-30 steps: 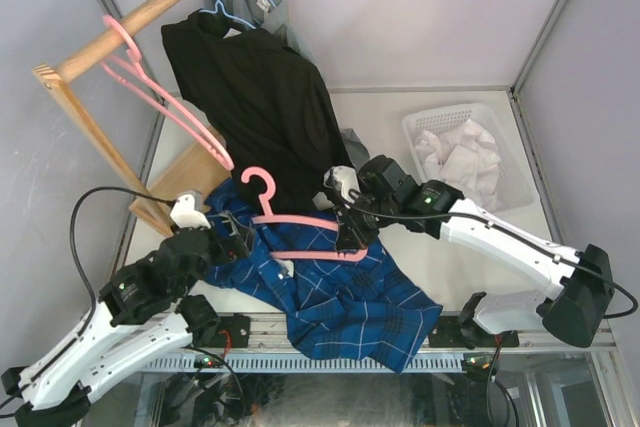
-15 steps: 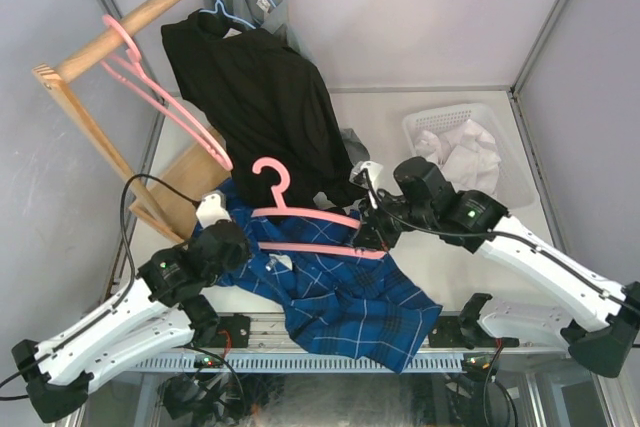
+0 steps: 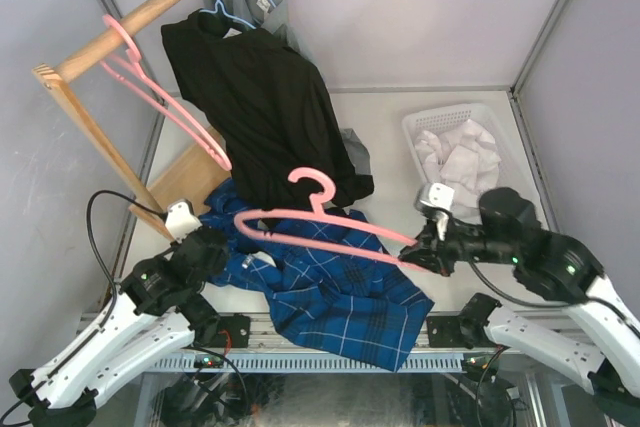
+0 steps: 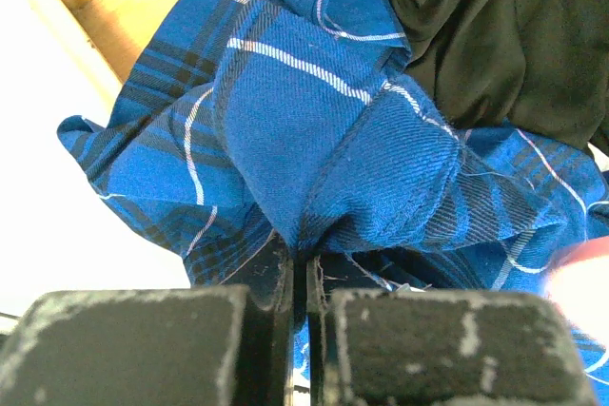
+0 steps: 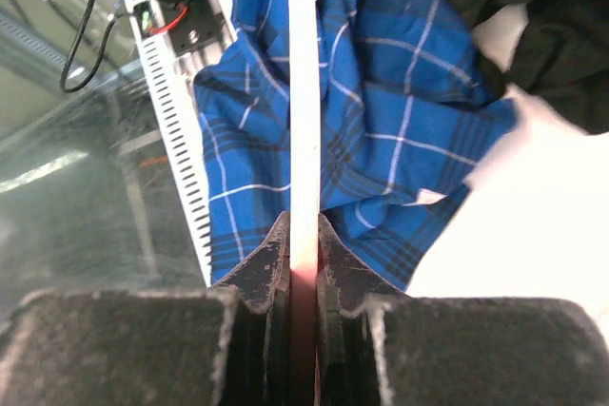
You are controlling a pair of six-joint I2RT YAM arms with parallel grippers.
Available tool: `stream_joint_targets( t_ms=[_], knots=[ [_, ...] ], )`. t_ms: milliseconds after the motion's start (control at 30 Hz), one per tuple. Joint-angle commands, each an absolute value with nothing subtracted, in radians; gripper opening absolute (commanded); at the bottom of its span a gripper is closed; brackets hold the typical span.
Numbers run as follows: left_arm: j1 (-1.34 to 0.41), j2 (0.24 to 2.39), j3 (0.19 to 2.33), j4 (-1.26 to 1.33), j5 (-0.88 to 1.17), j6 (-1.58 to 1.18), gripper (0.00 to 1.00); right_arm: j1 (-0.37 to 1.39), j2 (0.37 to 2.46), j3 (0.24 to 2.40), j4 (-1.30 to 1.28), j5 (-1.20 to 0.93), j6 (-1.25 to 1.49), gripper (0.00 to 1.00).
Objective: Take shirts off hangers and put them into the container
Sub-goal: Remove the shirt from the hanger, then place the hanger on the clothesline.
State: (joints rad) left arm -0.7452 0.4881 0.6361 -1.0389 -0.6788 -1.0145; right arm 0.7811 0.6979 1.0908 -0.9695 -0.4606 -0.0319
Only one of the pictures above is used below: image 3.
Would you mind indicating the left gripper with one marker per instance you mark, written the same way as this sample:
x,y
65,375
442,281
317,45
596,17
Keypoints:
x,y
220,260

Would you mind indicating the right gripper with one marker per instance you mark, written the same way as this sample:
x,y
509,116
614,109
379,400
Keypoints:
x,y
430,248

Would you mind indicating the white shirt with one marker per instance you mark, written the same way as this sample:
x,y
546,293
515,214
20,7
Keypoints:
x,y
464,158

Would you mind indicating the pink hanger of white shirt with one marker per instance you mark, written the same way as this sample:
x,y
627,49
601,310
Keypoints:
x,y
131,74

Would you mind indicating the blue plaid shirt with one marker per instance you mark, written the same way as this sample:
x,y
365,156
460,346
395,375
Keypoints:
x,y
349,306

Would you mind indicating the black shirt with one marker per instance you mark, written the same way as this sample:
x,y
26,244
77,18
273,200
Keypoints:
x,y
270,105

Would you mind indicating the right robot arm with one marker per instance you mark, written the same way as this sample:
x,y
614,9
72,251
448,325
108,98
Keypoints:
x,y
556,267

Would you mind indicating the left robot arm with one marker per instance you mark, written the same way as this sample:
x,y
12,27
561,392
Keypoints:
x,y
158,309

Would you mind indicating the grey shirt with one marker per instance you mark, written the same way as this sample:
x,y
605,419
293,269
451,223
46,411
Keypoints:
x,y
232,17

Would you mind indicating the white plastic basket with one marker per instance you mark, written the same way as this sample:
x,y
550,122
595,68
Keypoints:
x,y
442,119

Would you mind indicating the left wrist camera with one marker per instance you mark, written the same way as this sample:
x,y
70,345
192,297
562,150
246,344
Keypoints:
x,y
181,220

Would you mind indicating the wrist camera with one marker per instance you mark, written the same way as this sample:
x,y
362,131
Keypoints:
x,y
434,202
181,220

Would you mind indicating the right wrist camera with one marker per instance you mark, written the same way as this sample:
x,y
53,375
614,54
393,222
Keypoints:
x,y
434,202

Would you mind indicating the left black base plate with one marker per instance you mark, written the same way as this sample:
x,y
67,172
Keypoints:
x,y
233,332

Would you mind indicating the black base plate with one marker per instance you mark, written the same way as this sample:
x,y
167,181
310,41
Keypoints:
x,y
233,332
446,332

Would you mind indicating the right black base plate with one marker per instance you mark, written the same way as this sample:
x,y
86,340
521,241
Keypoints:
x,y
446,332

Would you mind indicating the aluminium mounting rail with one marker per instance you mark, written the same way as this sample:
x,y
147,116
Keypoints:
x,y
260,332

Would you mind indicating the slotted grey cable duct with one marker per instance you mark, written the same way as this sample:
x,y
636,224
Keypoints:
x,y
289,363

